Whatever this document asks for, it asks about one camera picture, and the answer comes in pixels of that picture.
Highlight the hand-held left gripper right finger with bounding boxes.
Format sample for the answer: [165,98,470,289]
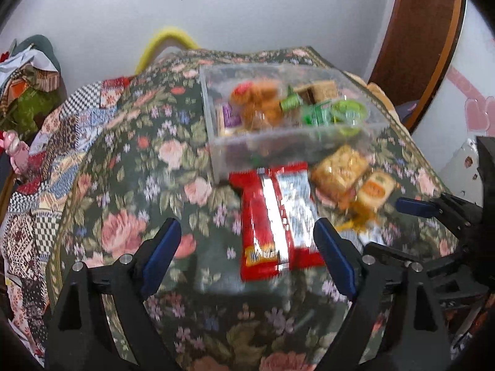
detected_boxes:
[313,218,452,371]

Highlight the purple snack packet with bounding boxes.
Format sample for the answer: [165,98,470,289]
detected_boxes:
[221,102,242,129]

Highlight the green jelly cup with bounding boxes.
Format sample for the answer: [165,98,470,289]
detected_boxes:
[332,100,368,137]

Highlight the patchwork quilt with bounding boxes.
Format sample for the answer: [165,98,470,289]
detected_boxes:
[0,77,134,362]

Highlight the pile of clothes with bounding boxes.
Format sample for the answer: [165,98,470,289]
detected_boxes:
[0,41,62,95]

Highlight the orange fried snack packet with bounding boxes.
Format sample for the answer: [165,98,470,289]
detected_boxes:
[230,80,284,129]

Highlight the clear plastic storage box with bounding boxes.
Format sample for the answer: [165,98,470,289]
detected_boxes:
[199,64,388,185]

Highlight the green edged pastry packet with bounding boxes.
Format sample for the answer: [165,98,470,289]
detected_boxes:
[339,172,397,217]

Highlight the yellow cracker packet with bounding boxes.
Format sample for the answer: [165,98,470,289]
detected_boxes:
[311,145,370,198]

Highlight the brown wooden door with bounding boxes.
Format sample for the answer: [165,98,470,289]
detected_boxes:
[367,0,467,134]

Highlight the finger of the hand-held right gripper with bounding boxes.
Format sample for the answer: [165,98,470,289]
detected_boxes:
[395,192,470,236]

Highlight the red silver snack packet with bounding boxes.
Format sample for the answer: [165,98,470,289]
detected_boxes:
[271,164,326,269]

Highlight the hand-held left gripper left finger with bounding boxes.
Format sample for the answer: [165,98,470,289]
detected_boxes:
[44,218,182,371]

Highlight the green white snack packet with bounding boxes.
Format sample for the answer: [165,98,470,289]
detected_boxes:
[302,100,334,126]

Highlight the grey-blue chair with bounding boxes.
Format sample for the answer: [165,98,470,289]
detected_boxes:
[13,34,61,75]

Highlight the yellow foam tube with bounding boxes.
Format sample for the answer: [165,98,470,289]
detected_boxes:
[133,26,200,75]

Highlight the floral blanket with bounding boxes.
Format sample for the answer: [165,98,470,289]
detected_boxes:
[45,45,461,371]

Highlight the white sliding wardrobe door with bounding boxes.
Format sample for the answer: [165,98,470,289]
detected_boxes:
[410,0,495,198]

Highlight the dark grey cloth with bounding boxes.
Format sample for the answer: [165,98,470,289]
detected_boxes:
[396,100,420,122]

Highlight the pink rabbit toy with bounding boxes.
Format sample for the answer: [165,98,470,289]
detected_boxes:
[0,130,30,174]

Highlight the square biscuit packet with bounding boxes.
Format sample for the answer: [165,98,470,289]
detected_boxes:
[296,80,338,105]

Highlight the green cloth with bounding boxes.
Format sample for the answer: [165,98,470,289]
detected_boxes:
[2,87,57,134]

